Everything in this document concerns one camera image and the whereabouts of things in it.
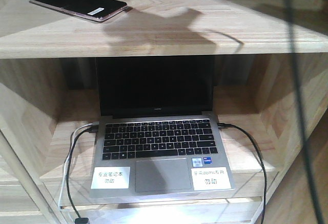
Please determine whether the black smartphone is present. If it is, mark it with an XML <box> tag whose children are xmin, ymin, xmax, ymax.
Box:
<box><xmin>30</xmin><ymin>0</ymin><xmax>128</xmax><ymax>22</ymax></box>

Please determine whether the wooden shelf desk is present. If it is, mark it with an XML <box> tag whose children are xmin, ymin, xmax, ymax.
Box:
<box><xmin>1</xmin><ymin>0</ymin><xmax>327</xmax><ymax>223</ymax></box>

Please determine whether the silver laptop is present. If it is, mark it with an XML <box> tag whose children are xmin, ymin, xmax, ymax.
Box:
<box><xmin>90</xmin><ymin>55</ymin><xmax>234</xmax><ymax>199</ymax></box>

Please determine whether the black laptop cable right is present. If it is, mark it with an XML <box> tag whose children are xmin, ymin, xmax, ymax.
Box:
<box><xmin>217</xmin><ymin>122</ymin><xmax>269</xmax><ymax>224</ymax></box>

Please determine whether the black laptop cable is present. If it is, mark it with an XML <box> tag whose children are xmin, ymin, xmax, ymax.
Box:
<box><xmin>217</xmin><ymin>122</ymin><xmax>269</xmax><ymax>224</ymax></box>
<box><xmin>65</xmin><ymin>128</ymin><xmax>99</xmax><ymax>224</ymax></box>

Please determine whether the white laptop cable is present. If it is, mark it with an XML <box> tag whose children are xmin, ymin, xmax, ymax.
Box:
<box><xmin>57</xmin><ymin>121</ymin><xmax>100</xmax><ymax>209</ymax></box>

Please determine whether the black laptop cable left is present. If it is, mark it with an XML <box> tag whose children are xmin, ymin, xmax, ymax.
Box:
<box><xmin>65</xmin><ymin>128</ymin><xmax>99</xmax><ymax>224</ymax></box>

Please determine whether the black camera cable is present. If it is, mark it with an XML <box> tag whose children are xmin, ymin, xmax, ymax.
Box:
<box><xmin>281</xmin><ymin>0</ymin><xmax>328</xmax><ymax>224</ymax></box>

